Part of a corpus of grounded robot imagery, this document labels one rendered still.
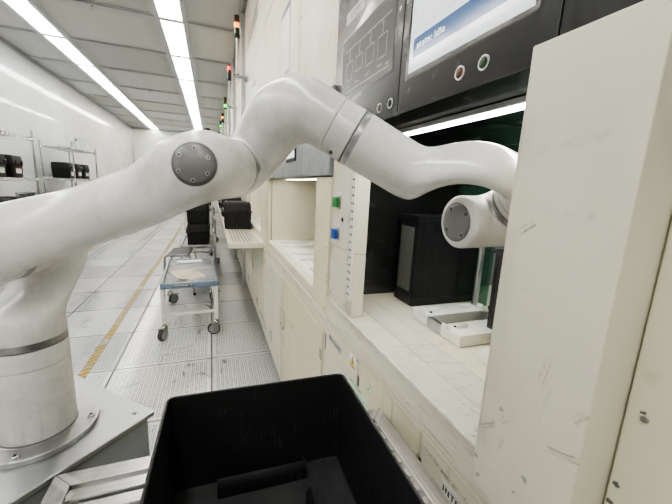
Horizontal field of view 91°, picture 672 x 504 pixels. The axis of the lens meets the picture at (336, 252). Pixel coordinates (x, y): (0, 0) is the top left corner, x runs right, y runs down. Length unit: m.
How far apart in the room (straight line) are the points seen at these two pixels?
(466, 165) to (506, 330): 0.22
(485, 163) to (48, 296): 0.76
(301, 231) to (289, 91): 1.99
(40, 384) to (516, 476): 0.75
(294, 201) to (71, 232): 1.92
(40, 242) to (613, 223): 0.72
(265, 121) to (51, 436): 0.69
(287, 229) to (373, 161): 1.97
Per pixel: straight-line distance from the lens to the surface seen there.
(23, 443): 0.87
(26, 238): 0.68
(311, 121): 0.53
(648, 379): 0.43
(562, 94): 0.42
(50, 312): 0.78
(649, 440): 0.45
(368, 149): 0.52
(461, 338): 0.90
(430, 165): 0.52
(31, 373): 0.80
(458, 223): 0.56
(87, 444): 0.84
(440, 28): 0.70
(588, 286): 0.38
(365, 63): 0.96
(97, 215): 0.63
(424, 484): 0.70
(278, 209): 2.43
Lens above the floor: 1.25
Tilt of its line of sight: 11 degrees down
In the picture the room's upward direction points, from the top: 3 degrees clockwise
